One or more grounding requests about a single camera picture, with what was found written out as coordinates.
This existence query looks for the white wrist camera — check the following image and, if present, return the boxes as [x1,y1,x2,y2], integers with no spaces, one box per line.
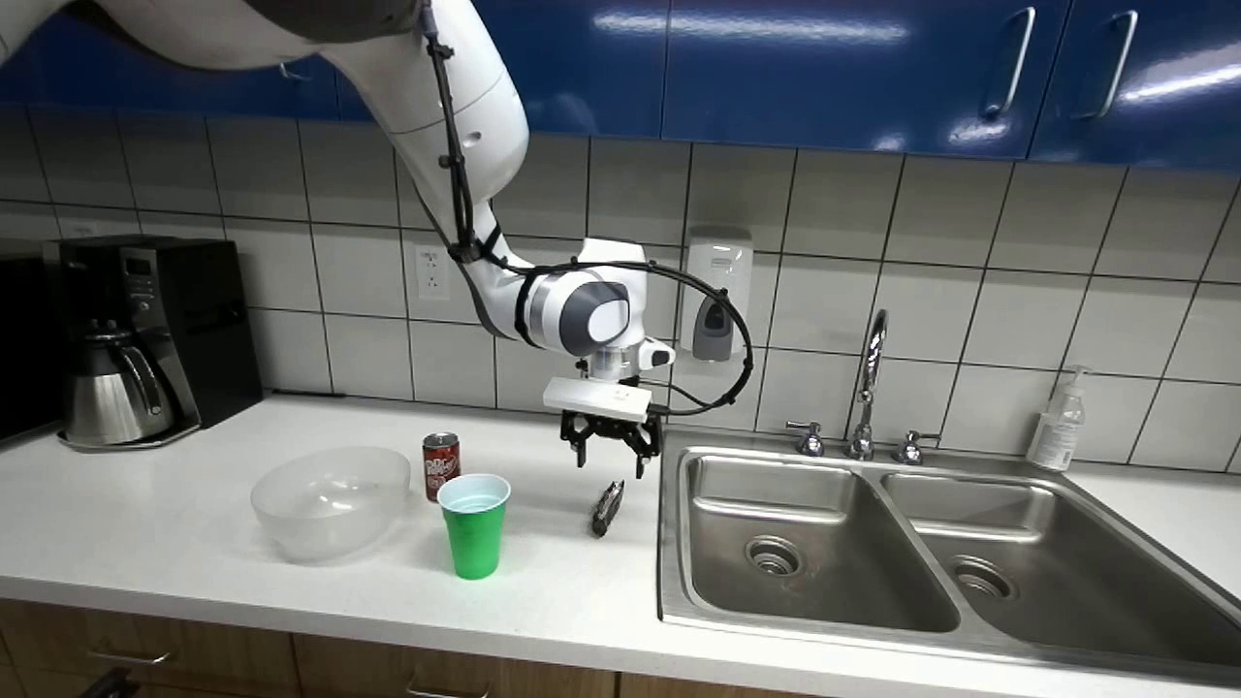
[544,376,650,424]

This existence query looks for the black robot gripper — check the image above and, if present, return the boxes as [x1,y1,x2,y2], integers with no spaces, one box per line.
[557,413,662,480]

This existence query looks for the clear soap bottle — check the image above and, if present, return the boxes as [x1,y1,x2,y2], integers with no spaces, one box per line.
[1029,374,1086,472]

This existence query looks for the green plastic cup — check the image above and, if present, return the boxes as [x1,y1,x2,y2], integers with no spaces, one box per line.
[439,472,512,582]

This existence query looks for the clear plastic bowl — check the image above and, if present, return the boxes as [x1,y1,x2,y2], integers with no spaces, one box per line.
[247,445,410,562]

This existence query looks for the white wall soap dispenser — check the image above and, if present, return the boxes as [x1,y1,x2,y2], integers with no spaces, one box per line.
[684,229,753,360]

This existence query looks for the wooden drawer with handle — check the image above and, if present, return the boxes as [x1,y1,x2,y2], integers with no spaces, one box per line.
[0,601,297,698]

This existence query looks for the chrome faucet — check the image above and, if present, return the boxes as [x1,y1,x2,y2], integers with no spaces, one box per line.
[840,316,929,467]

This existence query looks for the white wall power outlet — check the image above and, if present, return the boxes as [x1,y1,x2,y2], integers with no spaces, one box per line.
[408,243,455,316]

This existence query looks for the dark chocolate bar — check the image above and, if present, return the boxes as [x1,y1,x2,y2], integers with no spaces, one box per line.
[589,480,623,540]

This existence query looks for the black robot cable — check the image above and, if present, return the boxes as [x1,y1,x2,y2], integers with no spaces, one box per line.
[416,0,759,420]

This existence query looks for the stainless steel double sink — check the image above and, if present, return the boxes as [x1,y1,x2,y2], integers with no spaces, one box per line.
[659,441,1241,692]

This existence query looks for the black coffee maker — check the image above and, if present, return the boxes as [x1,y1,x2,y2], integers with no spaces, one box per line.
[50,235,265,449]

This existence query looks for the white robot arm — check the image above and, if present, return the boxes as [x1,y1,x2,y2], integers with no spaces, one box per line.
[93,0,675,467]

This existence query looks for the blue upper cabinets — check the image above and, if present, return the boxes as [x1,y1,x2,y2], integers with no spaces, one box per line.
[0,0,1241,171]

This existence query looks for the steel coffee carafe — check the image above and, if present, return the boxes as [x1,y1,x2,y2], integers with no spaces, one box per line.
[62,330,176,449]

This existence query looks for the red soda can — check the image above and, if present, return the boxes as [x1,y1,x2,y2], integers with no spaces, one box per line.
[421,434,463,502]

